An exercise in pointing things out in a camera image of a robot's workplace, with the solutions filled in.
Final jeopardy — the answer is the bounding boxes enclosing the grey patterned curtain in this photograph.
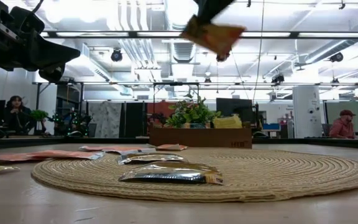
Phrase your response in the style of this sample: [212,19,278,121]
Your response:
[87,101,123,139]

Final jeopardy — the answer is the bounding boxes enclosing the orange panel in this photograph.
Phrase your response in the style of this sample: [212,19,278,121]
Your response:
[147,101,177,127]

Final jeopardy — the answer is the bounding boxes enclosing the person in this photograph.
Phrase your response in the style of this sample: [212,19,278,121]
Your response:
[328,109,357,139]
[3,95,37,136]

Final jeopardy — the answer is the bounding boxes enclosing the teal background cabinet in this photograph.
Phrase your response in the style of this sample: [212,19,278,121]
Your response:
[262,123,293,138]

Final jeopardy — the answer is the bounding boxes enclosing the round woven placemat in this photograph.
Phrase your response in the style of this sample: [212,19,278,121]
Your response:
[31,150,358,203]

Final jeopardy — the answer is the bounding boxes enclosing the white pillar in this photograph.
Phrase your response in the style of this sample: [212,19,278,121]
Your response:
[291,85,322,139]

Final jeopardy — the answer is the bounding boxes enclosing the silver packet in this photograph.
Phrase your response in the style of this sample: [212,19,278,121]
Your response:
[117,152,188,166]

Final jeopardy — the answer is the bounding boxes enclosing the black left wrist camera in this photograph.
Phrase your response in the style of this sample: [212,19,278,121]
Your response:
[9,5,45,34]

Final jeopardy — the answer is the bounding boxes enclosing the small background plant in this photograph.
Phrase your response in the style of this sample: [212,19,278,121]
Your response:
[29,109,48,124]

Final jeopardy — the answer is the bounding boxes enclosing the black panel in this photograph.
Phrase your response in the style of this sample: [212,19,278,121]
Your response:
[124,101,149,138]

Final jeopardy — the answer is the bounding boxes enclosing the black overhead rig beam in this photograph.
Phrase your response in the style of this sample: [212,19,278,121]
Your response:
[39,30,358,39]

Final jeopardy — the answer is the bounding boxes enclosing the brown wooden organizer box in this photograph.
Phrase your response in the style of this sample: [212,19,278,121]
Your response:
[149,126,253,149]

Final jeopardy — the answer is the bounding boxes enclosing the thin hanging cable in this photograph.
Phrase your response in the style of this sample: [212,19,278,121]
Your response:
[252,0,265,104]

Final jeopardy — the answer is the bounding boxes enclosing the black metal table frame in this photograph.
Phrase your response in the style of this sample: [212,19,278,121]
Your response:
[0,136,358,151]

